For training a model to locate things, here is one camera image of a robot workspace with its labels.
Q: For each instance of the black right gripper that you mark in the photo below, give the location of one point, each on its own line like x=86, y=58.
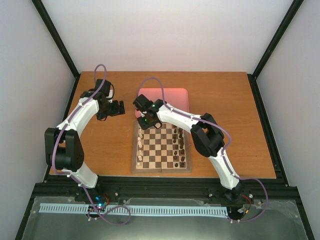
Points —
x=144, y=126

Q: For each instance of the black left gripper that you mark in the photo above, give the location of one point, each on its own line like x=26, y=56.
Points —
x=101, y=115

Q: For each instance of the white chess queen piece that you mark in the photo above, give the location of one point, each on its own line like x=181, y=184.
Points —
x=139, y=140

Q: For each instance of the white chess king piece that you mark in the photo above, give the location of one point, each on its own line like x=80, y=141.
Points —
x=140, y=145

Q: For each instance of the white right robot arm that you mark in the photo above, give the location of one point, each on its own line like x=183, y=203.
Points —
x=207, y=137

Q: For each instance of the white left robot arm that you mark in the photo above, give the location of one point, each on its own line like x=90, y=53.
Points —
x=63, y=148

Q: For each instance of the wooden chess board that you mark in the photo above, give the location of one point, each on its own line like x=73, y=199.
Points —
x=158, y=153

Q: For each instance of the dark chess king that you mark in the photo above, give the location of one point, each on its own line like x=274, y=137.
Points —
x=181, y=140

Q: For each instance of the pink plastic tray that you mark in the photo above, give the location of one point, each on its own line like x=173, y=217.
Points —
x=176, y=97

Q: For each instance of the left black corner post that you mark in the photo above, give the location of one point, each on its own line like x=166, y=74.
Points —
x=45, y=17

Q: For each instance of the black corner post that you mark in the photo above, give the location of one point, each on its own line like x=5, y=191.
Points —
x=45, y=17
x=283, y=26

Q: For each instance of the light blue slotted cable duct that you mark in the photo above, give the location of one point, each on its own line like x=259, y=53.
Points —
x=140, y=210

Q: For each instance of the black aluminium frame rail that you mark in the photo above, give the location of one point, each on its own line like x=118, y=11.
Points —
x=208, y=190

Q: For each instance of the right black corner post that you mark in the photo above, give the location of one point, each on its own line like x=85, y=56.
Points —
x=283, y=26

